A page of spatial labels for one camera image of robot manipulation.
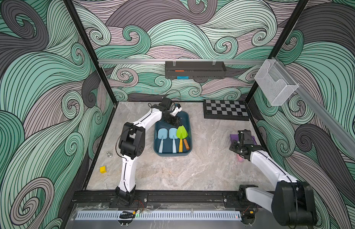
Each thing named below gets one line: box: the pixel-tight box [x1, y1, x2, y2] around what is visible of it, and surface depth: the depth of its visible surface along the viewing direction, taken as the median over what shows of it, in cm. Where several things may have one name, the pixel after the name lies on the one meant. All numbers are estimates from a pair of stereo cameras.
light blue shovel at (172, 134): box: [168, 127, 178, 154], surface depth 100 cm
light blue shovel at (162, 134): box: [157, 127, 168, 154], surface depth 100 cm
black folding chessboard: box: [203, 99, 250, 122], surface depth 113 cm
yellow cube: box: [99, 166, 107, 174], surface depth 84 cm
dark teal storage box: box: [153, 110, 193, 157], surface depth 97 cm
